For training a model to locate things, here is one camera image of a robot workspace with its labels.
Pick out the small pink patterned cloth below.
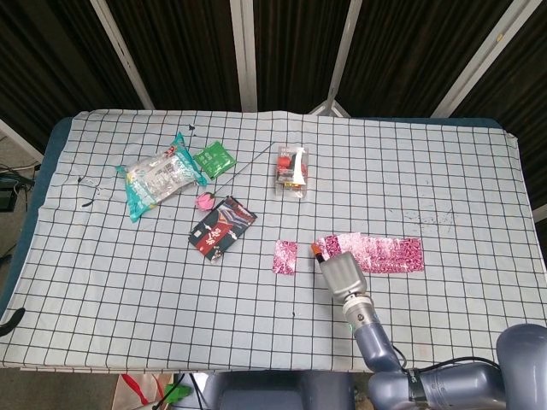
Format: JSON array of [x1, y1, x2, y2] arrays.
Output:
[[316, 234, 342, 261]]

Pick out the green sachet packet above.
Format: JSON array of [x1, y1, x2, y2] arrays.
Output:
[[192, 140, 238, 179]]

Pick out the black device with cables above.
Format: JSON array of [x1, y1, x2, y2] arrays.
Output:
[[0, 164, 36, 213]]

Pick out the white black checkered tablecloth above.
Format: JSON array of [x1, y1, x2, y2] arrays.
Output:
[[0, 108, 536, 372]]

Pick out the paper bag with red handles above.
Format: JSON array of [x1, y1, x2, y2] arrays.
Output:
[[111, 372, 174, 410]]

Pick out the green plastic object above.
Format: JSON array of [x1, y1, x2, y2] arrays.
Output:
[[164, 383, 191, 403]]

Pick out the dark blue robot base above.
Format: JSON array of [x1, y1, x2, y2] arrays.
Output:
[[200, 370, 356, 410]]

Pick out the teal silver snack bag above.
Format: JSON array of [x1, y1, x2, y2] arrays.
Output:
[[115, 132, 209, 224]]

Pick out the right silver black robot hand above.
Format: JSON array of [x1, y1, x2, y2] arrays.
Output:
[[310, 242, 368, 305]]

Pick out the clear box with red toy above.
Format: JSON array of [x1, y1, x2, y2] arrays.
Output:
[[274, 144, 309, 201]]

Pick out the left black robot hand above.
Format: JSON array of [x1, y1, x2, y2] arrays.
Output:
[[0, 306, 27, 338]]

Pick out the white metal frame post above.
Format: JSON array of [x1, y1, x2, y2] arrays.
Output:
[[307, 0, 364, 117], [0, 118, 45, 166], [430, 0, 540, 119], [89, 0, 156, 111], [229, 0, 259, 113]]

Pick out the dark packet with red print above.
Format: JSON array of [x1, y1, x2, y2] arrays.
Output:
[[187, 195, 258, 262]]

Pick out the pink paper rose black stem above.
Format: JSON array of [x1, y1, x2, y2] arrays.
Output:
[[195, 143, 278, 212]]

